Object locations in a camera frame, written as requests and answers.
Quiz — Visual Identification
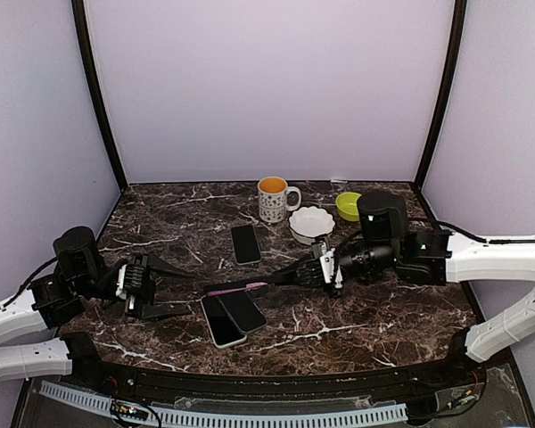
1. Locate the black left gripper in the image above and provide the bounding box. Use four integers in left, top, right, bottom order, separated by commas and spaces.
73, 254, 195, 323

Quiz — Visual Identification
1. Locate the black phone dark case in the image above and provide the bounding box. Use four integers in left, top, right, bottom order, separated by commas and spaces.
203, 280, 268, 297

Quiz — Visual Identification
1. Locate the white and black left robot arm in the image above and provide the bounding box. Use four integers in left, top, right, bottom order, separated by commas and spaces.
0, 226, 190, 389

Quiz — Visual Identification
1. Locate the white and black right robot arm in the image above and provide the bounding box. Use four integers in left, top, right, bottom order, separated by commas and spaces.
268, 192, 535, 387

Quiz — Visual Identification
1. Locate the black phone grey case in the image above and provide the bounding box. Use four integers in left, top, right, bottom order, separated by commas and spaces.
217, 292, 267, 334

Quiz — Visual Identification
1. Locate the black phone white case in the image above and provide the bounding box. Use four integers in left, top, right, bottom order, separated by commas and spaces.
201, 296, 247, 349

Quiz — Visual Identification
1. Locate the white scalloped ceramic dish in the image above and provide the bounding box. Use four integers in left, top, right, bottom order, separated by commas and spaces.
289, 206, 335, 245

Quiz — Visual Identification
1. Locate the white spotted mug orange inside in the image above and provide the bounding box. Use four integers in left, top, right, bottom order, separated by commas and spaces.
258, 177, 302, 224

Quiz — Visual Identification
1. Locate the lime green bowl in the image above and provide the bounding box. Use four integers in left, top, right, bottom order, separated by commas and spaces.
335, 192, 361, 222

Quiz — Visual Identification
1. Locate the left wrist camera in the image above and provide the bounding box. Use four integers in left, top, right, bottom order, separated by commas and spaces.
115, 263, 145, 300

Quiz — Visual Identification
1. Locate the white slotted cable duct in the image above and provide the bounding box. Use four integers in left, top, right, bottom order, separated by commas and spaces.
38, 381, 408, 428

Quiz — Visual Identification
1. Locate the black left frame post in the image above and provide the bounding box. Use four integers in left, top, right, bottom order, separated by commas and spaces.
70, 0, 128, 193

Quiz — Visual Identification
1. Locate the black frame post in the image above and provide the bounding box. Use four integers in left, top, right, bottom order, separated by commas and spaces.
70, 0, 128, 193
413, 0, 468, 193

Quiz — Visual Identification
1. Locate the black right frame post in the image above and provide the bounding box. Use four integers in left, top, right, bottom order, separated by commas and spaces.
413, 0, 468, 193

